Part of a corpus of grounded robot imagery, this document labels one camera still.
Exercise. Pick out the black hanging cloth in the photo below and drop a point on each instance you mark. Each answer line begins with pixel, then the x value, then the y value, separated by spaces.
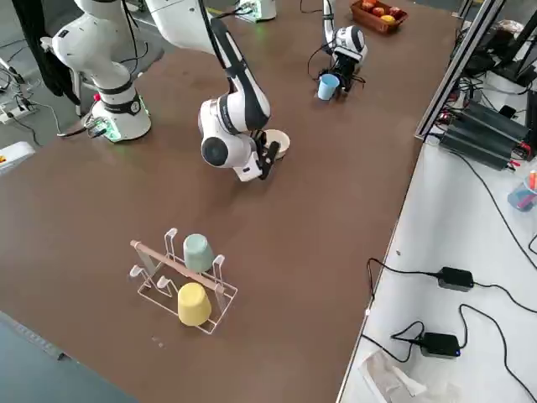
pixel 38 50

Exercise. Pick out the red apple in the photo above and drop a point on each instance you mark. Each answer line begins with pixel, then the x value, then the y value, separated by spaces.
pixel 369 5
pixel 395 10
pixel 379 12

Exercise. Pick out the yellow lemon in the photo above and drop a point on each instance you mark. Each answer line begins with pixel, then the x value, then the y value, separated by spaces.
pixel 387 19

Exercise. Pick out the pen holder cup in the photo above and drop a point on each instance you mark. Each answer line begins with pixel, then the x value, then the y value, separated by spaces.
pixel 520 199

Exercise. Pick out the yellow cup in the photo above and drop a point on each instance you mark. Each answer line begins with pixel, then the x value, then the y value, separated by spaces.
pixel 194 304

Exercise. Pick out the black power supply box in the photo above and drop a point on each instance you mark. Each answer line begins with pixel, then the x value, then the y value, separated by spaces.
pixel 495 121
pixel 474 147

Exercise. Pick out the black power adapter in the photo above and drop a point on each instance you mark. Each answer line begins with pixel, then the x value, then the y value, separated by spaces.
pixel 440 345
pixel 455 279

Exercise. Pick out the clear plastic bag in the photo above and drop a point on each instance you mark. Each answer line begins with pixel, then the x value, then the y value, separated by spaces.
pixel 386 378

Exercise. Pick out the brown wicker basket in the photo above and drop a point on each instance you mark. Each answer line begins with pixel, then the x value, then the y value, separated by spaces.
pixel 369 23

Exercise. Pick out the pale green cup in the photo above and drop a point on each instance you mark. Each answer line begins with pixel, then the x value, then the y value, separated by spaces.
pixel 198 254

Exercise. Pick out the white control box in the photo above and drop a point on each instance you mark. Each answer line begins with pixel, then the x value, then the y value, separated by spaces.
pixel 17 155

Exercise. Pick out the aluminium frame post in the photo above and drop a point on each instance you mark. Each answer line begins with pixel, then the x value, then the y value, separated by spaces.
pixel 459 69

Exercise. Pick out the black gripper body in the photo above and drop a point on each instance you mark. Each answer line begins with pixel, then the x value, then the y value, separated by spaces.
pixel 260 138
pixel 345 65

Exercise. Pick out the blue cup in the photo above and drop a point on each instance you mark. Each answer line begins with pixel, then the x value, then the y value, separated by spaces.
pixel 325 90

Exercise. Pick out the white bowl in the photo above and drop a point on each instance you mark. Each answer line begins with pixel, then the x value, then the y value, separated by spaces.
pixel 283 142

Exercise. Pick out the white power strip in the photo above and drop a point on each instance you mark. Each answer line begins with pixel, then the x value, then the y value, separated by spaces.
pixel 17 113

